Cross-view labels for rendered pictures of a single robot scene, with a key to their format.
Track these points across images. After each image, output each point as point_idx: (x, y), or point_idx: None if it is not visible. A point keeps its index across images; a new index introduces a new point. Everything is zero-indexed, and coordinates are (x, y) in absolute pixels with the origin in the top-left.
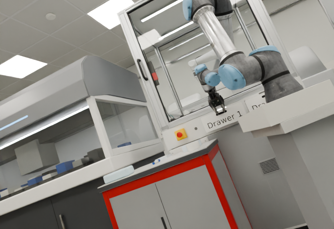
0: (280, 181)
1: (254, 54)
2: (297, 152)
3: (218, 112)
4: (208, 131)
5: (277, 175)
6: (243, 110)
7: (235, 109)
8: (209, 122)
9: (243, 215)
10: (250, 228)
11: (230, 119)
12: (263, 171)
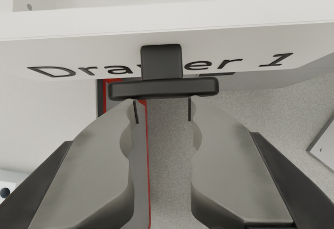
0: (217, 79)
1: None
2: None
3: (138, 39)
4: (49, 81)
5: (219, 76)
6: (322, 52)
7: (284, 45)
8: (45, 65)
9: (140, 142)
10: (144, 118)
11: (203, 67)
12: (199, 75)
